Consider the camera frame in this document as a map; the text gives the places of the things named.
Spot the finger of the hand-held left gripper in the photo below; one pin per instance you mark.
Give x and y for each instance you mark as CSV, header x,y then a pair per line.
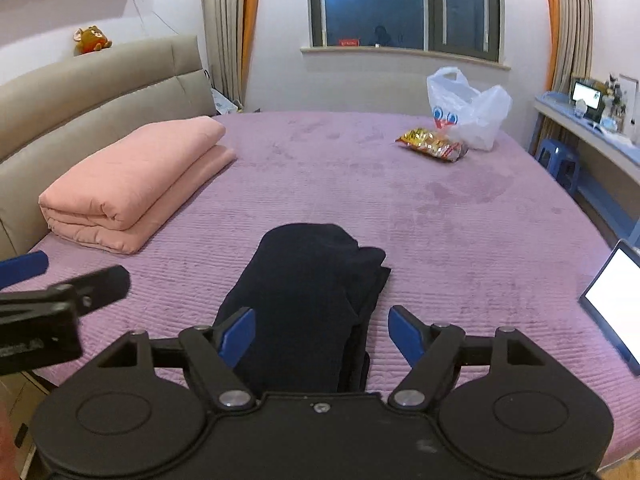
x,y
20,269
100,285

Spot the beige orange curtain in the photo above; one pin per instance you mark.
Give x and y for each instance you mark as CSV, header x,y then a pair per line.
x,y
567,20
227,25

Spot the dark framed window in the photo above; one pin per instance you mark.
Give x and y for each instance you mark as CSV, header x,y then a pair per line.
x,y
405,5

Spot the orange plush toy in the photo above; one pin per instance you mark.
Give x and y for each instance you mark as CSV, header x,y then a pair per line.
x,y
92,41

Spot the white blue packet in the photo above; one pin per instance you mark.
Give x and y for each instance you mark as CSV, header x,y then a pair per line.
x,y
225,101

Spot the curved blue white desk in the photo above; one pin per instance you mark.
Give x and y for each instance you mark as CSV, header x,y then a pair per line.
x,y
580,127

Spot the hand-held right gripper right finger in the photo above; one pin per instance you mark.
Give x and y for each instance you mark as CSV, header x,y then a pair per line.
x,y
407,336

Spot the open laptop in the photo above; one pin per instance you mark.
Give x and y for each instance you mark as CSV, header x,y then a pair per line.
x,y
617,300

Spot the white plastic bag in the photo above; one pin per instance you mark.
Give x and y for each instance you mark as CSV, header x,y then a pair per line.
x,y
475,110

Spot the beige padded headboard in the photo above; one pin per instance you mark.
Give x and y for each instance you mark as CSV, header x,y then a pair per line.
x,y
75,90

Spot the clutter on desk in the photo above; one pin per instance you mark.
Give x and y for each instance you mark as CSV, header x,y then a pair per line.
x,y
620,105

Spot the folded pink quilt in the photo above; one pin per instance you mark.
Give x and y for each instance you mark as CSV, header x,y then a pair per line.
x,y
130,180

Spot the blue plastic stool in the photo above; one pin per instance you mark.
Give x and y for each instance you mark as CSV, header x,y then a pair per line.
x,y
557,157

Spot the dark navy striped hoodie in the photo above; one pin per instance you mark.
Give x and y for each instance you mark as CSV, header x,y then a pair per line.
x,y
305,300

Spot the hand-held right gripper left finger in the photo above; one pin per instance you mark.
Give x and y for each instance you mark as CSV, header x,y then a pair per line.
x,y
238,336

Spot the yellow red snack packet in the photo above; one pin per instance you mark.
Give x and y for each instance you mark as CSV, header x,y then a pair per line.
x,y
432,144

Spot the small red window sticker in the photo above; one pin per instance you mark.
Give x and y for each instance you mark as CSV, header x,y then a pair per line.
x,y
349,42

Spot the small lit screen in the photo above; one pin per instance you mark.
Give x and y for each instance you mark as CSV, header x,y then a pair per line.
x,y
587,95

